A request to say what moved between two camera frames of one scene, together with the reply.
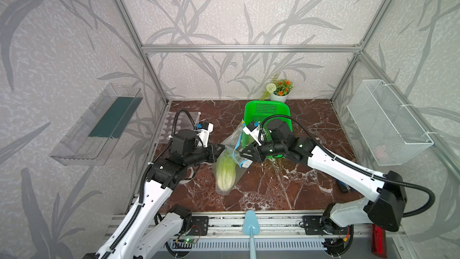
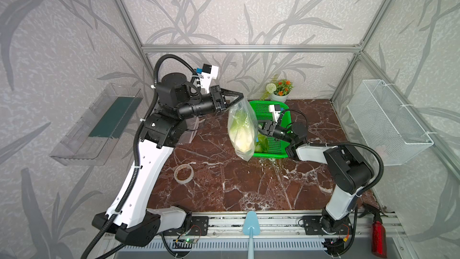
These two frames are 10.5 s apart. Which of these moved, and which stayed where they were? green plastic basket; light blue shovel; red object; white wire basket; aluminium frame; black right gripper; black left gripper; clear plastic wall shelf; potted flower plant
Moved: black right gripper; black left gripper
Stayed: aluminium frame; red object; light blue shovel; white wire basket; green plastic basket; clear plastic wall shelf; potted flower plant
